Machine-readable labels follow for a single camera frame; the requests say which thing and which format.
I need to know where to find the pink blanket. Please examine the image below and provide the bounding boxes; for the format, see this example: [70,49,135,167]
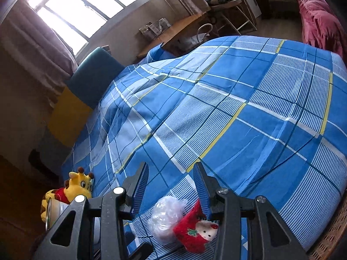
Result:
[292,0,347,57]

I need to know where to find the white handle bag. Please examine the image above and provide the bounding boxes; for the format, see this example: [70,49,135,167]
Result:
[179,24,214,50]

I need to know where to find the grey yellow blue headboard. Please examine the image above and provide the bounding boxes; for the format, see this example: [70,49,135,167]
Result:
[36,47,126,152]

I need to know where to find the woven wicker basket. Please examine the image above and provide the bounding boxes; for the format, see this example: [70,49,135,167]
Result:
[308,206,347,260]

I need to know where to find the large white tin can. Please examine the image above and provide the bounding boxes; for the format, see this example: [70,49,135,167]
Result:
[45,198,102,250]

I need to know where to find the wooden desk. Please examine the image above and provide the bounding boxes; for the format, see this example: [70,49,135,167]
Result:
[136,12,210,60]

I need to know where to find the clear plastic containers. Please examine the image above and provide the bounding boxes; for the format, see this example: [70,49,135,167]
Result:
[139,18,172,39]

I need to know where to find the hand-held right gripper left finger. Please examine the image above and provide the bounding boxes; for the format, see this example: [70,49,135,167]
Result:
[39,162,149,260]

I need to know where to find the wooden wardrobe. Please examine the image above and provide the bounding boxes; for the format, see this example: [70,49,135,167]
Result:
[0,154,68,260]

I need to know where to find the yellow giraffe plush toy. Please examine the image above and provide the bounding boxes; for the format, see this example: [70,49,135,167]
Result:
[41,167,95,221]

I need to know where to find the red santa sock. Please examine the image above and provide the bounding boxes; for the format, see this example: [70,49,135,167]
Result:
[173,198,219,254]

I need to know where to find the blue plaid bedsheet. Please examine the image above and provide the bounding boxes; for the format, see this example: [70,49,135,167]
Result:
[61,35,347,260]

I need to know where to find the window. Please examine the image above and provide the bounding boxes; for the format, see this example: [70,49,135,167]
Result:
[27,0,152,57]

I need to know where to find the clear crinkled plastic bag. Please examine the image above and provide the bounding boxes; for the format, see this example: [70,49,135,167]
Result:
[148,196,189,245]

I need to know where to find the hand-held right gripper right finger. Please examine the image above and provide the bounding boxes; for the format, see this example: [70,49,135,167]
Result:
[193,162,309,260]

